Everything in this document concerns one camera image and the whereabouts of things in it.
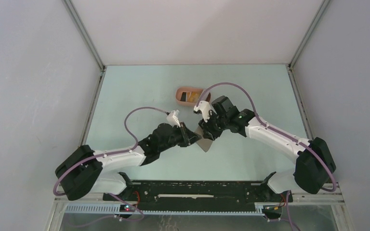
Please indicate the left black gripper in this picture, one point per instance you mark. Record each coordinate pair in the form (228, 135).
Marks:
(188, 137)

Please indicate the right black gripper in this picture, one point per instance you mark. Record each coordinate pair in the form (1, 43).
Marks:
(208, 132)

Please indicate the beige leather card holder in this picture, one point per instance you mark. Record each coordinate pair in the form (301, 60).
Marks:
(203, 143)

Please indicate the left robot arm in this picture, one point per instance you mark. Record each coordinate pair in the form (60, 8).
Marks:
(87, 171)

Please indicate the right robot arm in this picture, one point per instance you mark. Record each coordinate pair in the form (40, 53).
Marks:
(313, 163)

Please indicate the black card in tray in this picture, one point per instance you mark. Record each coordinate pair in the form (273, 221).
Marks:
(184, 96)

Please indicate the yellow VIP card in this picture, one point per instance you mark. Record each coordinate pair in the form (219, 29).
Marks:
(193, 97)

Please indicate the pink oval tray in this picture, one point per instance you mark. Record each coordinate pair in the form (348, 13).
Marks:
(186, 89)

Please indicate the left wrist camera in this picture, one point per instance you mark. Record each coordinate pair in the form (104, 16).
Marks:
(173, 118)

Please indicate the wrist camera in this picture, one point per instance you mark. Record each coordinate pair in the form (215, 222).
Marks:
(173, 118)
(204, 109)

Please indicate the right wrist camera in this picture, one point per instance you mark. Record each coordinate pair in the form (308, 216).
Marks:
(204, 109)

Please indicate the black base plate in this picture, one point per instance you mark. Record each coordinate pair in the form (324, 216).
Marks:
(217, 205)

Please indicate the white cable duct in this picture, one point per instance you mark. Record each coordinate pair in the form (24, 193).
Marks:
(118, 209)

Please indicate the aluminium frame rail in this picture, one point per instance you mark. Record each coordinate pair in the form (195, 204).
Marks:
(244, 192)

